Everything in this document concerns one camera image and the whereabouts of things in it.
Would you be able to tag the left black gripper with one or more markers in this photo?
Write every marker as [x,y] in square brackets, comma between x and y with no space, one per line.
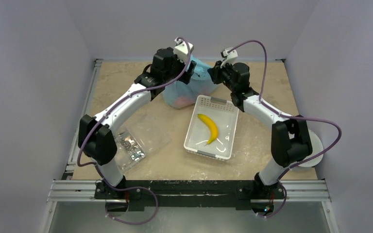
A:
[186,74]

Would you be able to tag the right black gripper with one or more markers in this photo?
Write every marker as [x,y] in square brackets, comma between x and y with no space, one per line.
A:
[216,74]

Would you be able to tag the light blue plastic bag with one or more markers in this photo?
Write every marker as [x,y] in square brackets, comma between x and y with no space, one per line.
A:
[179,95]

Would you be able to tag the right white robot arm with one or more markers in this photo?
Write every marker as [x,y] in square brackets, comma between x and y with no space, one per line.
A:
[290,139]

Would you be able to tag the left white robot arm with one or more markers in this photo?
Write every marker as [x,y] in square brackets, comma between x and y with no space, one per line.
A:
[96,133]

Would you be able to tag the yellow fake banana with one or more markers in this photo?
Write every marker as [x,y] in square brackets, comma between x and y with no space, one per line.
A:
[214,132]

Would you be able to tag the white plastic basket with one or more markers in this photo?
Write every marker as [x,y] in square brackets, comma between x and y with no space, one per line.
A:
[224,115]

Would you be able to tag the clear plastic screw box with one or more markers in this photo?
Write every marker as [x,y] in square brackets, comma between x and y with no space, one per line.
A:
[138,139]

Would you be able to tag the white filament spool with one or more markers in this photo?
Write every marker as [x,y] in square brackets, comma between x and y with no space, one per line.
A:
[317,147]

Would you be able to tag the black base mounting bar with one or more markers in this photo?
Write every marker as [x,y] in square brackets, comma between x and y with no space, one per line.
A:
[237,194]

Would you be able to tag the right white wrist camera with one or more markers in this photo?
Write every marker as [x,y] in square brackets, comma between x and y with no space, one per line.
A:
[229,56]

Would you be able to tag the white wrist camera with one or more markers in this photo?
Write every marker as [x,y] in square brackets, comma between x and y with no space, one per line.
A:
[229,56]
[182,49]

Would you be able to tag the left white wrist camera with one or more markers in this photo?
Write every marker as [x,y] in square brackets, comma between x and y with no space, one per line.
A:
[182,49]

